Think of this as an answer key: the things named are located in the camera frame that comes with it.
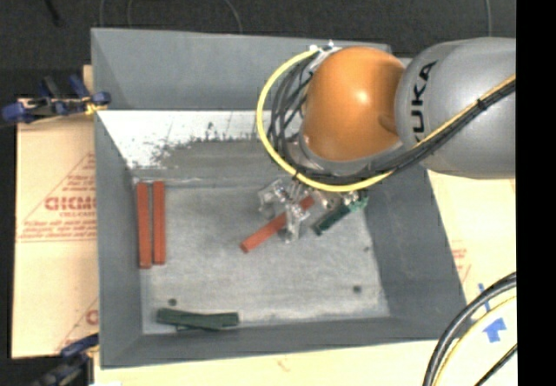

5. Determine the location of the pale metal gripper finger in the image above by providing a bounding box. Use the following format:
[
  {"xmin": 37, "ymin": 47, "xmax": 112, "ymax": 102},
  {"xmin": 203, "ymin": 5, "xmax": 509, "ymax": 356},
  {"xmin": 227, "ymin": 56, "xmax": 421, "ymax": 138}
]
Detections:
[
  {"xmin": 257, "ymin": 180, "xmax": 288, "ymax": 217},
  {"xmin": 277, "ymin": 200, "xmax": 311, "ymax": 244}
]

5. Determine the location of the dark green flat block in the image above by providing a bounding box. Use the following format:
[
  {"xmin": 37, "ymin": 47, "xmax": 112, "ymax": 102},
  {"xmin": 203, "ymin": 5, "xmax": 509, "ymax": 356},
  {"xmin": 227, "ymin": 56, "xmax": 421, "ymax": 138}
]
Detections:
[
  {"xmin": 311, "ymin": 203, "xmax": 354, "ymax": 236},
  {"xmin": 156, "ymin": 308, "xmax": 241, "ymax": 332}
]

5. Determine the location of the red-brown flat block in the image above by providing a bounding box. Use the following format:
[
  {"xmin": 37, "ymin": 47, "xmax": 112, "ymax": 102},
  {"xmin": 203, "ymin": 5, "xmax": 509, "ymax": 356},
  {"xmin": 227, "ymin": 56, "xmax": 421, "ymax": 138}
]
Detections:
[
  {"xmin": 151, "ymin": 180, "xmax": 168, "ymax": 266},
  {"xmin": 240, "ymin": 196, "xmax": 315, "ymax": 254},
  {"xmin": 136, "ymin": 182, "xmax": 154, "ymax": 270}
]

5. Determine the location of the grey metal bin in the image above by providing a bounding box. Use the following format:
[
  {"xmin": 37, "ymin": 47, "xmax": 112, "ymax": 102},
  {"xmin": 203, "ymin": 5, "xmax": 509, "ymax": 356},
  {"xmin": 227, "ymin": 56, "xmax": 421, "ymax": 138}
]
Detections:
[{"xmin": 89, "ymin": 27, "xmax": 468, "ymax": 368}]

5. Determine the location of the brown cardboard board, red print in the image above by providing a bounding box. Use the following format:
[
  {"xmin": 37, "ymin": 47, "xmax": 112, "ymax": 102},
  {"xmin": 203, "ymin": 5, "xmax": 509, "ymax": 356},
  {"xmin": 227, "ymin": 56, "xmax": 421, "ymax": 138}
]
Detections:
[{"xmin": 10, "ymin": 118, "xmax": 517, "ymax": 359}]

